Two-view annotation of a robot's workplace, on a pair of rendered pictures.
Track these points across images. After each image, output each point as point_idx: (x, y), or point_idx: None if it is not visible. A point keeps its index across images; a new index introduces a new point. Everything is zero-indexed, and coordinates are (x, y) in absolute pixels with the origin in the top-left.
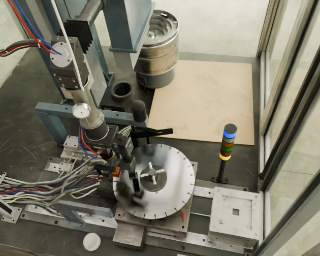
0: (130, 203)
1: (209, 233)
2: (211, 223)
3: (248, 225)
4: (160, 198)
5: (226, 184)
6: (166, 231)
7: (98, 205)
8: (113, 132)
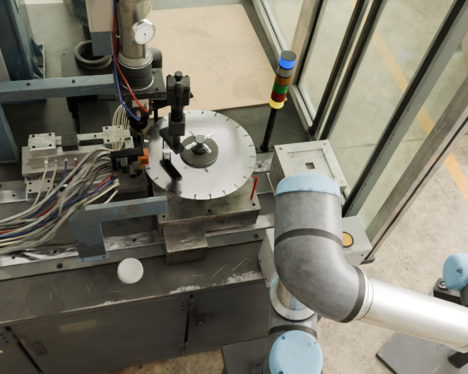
0: (184, 187)
1: None
2: None
3: (330, 175)
4: (220, 171)
5: None
6: (232, 220)
7: (116, 225)
8: (160, 76)
